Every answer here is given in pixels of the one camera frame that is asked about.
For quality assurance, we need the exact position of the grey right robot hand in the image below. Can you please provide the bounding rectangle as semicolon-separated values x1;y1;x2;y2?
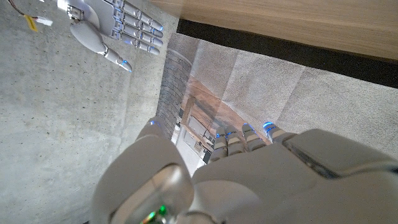
57;0;164;73

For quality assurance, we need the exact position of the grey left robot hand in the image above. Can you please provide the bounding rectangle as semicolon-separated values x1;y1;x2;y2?
90;116;398;224

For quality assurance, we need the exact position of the right wrist yellow-tagged wire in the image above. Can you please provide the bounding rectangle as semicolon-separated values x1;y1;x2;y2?
6;0;53;33

